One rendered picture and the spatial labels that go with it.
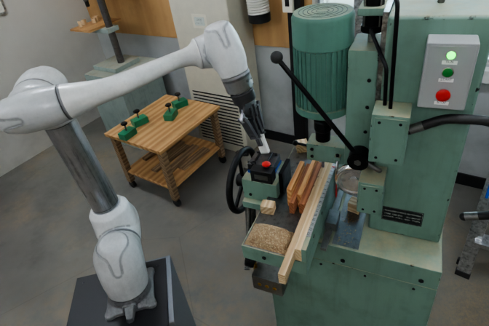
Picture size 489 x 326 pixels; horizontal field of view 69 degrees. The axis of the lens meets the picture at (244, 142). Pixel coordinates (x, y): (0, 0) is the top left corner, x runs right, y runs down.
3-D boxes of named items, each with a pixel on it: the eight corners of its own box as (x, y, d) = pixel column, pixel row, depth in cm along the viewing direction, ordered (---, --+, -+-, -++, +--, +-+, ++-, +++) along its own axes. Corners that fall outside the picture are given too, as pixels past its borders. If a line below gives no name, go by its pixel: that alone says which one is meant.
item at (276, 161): (257, 158, 138) (255, 146, 135) (284, 162, 134) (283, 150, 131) (243, 179, 129) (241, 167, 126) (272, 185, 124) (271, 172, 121)
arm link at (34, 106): (50, 87, 91) (57, 70, 102) (-26, 109, 88) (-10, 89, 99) (73, 131, 98) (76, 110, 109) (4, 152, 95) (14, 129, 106)
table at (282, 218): (277, 147, 163) (276, 136, 160) (346, 157, 151) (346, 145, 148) (217, 250, 119) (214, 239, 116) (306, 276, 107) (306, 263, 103)
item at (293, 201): (306, 173, 136) (306, 163, 134) (311, 174, 136) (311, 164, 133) (289, 212, 121) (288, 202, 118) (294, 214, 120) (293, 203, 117)
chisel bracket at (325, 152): (311, 151, 133) (311, 132, 128) (350, 157, 128) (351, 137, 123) (306, 163, 128) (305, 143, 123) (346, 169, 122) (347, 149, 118)
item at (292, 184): (300, 176, 135) (300, 160, 131) (305, 177, 135) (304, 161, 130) (287, 205, 124) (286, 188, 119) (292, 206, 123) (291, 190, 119)
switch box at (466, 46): (418, 95, 91) (428, 33, 82) (463, 99, 87) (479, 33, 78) (416, 107, 87) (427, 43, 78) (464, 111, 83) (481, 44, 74)
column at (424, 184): (375, 186, 140) (396, -8, 100) (439, 197, 131) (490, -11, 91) (367, 228, 124) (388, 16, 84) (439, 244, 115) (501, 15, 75)
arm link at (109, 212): (107, 267, 139) (108, 229, 157) (148, 251, 142) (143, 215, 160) (-7, 89, 98) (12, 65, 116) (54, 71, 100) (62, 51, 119)
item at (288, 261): (328, 156, 143) (328, 148, 141) (333, 157, 142) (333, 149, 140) (279, 282, 99) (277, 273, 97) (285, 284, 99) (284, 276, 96)
